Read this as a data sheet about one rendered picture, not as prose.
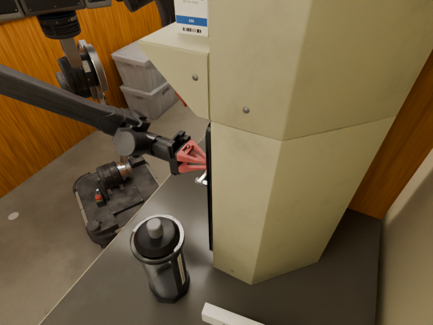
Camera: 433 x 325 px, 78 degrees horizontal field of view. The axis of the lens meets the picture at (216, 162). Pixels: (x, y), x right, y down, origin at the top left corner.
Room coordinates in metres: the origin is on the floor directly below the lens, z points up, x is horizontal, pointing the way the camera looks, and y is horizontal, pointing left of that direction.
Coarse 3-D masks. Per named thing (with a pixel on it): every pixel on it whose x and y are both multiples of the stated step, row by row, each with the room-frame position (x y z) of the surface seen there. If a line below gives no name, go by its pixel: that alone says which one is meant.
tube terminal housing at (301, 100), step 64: (256, 0) 0.31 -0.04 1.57; (320, 0) 0.29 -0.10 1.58; (384, 0) 0.31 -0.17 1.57; (256, 64) 0.31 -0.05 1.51; (320, 64) 0.30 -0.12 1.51; (384, 64) 0.33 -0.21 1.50; (256, 128) 0.30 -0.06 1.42; (320, 128) 0.31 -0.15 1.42; (384, 128) 0.35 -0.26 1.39; (256, 192) 0.30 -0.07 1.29; (320, 192) 0.32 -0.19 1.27; (256, 256) 0.29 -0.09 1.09; (320, 256) 0.35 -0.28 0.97
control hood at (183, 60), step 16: (160, 32) 0.42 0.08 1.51; (176, 32) 0.42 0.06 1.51; (144, 48) 0.38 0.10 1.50; (160, 48) 0.37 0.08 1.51; (176, 48) 0.36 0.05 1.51; (192, 48) 0.36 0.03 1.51; (208, 48) 0.36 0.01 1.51; (160, 64) 0.37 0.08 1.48; (176, 64) 0.36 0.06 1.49; (192, 64) 0.35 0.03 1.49; (208, 64) 0.34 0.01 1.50; (176, 80) 0.36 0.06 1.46; (192, 80) 0.35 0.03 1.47; (208, 80) 0.34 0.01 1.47; (192, 96) 0.35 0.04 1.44; (208, 96) 0.34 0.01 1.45; (208, 112) 0.34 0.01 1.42
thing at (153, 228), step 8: (144, 224) 0.31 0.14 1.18; (152, 224) 0.29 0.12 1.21; (160, 224) 0.29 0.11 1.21; (168, 224) 0.31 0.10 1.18; (176, 224) 0.31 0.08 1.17; (136, 232) 0.30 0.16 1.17; (144, 232) 0.29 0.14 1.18; (152, 232) 0.28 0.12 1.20; (160, 232) 0.28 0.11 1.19; (168, 232) 0.29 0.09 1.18; (176, 232) 0.29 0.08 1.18; (136, 240) 0.28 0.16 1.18; (144, 240) 0.27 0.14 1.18; (152, 240) 0.27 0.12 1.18; (160, 240) 0.27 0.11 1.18; (168, 240) 0.27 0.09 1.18; (176, 240) 0.28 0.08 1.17; (136, 248) 0.26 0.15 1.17; (144, 248) 0.26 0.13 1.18; (152, 248) 0.26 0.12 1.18; (160, 248) 0.26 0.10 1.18; (168, 248) 0.26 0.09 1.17; (152, 256) 0.25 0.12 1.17; (160, 256) 0.25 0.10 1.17
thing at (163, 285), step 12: (156, 216) 0.34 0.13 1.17; (168, 216) 0.34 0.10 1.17; (180, 228) 0.31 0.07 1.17; (132, 240) 0.28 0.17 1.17; (180, 240) 0.28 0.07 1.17; (144, 264) 0.25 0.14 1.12; (156, 264) 0.24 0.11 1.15; (168, 264) 0.25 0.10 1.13; (156, 276) 0.25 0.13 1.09; (168, 276) 0.25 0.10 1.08; (156, 288) 0.25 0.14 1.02; (168, 288) 0.25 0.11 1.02
